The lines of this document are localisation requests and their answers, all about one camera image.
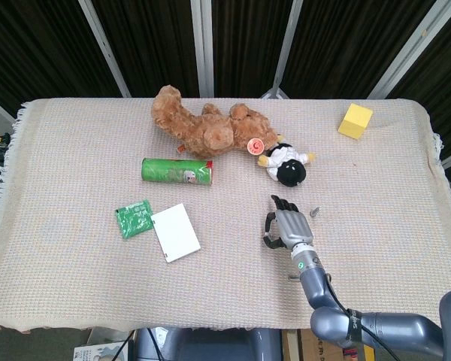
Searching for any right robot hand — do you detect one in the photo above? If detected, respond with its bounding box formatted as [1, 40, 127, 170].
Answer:
[262, 194, 315, 252]

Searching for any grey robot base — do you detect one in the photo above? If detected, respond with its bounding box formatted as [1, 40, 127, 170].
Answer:
[134, 326, 283, 361]

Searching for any black white penguin plush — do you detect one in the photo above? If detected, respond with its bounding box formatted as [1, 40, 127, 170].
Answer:
[257, 142, 317, 188]

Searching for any round red hang tag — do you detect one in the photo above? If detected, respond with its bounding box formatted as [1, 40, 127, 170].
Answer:
[247, 137, 265, 156]

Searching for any white card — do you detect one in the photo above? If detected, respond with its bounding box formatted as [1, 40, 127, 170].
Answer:
[150, 202, 202, 264]

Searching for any brown cardboard box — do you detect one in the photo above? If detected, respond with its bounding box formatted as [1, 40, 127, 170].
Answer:
[281, 329, 343, 361]

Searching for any yellow foam cube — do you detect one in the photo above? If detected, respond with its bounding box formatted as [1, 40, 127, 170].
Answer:
[337, 103, 374, 141]

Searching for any brown teddy bear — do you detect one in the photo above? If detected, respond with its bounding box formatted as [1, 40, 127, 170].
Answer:
[151, 84, 286, 159]

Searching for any illustrated book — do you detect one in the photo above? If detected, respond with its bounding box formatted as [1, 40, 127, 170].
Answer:
[73, 340, 131, 361]

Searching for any green chips can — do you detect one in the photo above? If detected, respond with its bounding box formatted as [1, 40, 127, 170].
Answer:
[141, 157, 215, 187]

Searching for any green snack packet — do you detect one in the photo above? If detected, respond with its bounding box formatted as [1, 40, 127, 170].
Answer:
[114, 199, 154, 240]

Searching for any beige woven tablecloth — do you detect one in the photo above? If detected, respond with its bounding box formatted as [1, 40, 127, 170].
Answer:
[0, 96, 451, 335]

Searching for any dark pleated curtain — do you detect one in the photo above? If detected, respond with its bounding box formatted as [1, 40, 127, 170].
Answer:
[0, 0, 451, 185]

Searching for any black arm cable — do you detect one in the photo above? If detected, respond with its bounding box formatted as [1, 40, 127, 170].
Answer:
[325, 274, 392, 361]

